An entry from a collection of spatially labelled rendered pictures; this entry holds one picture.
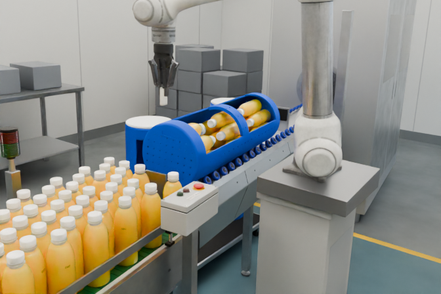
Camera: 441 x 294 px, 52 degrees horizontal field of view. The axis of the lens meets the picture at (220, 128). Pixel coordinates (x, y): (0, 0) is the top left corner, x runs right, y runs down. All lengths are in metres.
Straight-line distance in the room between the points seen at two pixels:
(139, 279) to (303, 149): 0.66
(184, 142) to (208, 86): 3.74
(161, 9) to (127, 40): 4.76
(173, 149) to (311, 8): 0.79
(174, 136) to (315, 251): 0.71
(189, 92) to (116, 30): 1.26
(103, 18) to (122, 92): 1.01
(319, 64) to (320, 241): 0.68
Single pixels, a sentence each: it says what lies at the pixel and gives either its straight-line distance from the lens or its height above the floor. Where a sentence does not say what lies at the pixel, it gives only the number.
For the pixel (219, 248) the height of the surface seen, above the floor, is 0.15.
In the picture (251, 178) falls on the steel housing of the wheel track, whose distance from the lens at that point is 2.35.
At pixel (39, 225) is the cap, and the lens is 1.33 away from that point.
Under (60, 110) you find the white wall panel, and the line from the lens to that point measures 5.73.
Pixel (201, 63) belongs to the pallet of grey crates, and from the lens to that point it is 5.57.
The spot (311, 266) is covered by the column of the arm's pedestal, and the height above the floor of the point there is 0.74.
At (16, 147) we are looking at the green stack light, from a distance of 1.76.
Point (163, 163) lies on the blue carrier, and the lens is 1.92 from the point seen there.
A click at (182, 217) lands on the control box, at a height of 1.06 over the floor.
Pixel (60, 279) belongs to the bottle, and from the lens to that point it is 1.31.
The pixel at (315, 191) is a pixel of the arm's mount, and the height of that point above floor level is 1.06.
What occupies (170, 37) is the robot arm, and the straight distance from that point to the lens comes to 1.73.
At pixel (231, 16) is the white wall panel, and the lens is 7.77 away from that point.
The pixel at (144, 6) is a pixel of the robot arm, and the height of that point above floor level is 1.69.
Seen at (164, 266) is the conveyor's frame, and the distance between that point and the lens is 1.62.
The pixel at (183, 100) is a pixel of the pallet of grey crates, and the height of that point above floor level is 0.54.
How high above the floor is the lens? 1.69
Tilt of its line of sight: 15 degrees down
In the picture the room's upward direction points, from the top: 2 degrees clockwise
